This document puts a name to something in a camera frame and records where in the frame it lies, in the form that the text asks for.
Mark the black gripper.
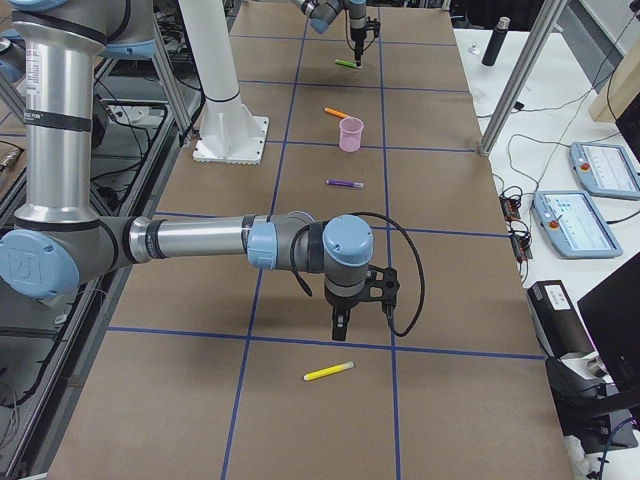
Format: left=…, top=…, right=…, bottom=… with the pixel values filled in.
left=349, top=27, right=365, bottom=68
left=324, top=277, right=366, bottom=342

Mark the green highlighter pen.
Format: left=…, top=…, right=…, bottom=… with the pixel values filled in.
left=334, top=59, right=361, bottom=69

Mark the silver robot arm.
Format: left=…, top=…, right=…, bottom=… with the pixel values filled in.
left=1, top=1, right=374, bottom=341
left=292, top=0, right=370, bottom=68

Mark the yellow highlighter pen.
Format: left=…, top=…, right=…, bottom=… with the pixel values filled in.
left=303, top=361, right=355, bottom=382

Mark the orange highlighter pen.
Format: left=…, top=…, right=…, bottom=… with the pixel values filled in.
left=323, top=107, right=350, bottom=119

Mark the pink mesh pen holder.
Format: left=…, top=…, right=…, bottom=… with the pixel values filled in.
left=339, top=117, right=364, bottom=153

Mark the purple highlighter pen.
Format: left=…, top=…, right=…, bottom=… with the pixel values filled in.
left=325, top=179, right=365, bottom=189

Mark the black water bottle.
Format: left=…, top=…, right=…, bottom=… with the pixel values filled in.
left=481, top=16, right=511, bottom=67

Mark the small electronics board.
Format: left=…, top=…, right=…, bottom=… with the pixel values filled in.
left=499, top=195, right=521, bottom=222

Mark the black box with label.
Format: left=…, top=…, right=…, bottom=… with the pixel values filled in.
left=527, top=280, right=594, bottom=359

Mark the near blue teach pendant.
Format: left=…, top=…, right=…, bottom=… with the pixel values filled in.
left=533, top=190, right=623, bottom=259

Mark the blue teach pendant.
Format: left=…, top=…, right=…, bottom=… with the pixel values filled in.
left=569, top=142, right=639, bottom=200
left=533, top=190, right=623, bottom=259

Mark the black computer monitor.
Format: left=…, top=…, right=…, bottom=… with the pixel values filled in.
left=578, top=254, right=639, bottom=390

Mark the far blue teach pendant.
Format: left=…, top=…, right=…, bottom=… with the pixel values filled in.
left=569, top=142, right=639, bottom=200

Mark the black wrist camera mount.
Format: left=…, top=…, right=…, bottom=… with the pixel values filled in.
left=362, top=265, right=400, bottom=318
left=364, top=16, right=381, bottom=38

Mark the aluminium frame post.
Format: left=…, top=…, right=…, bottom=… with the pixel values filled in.
left=477, top=0, right=568, bottom=157

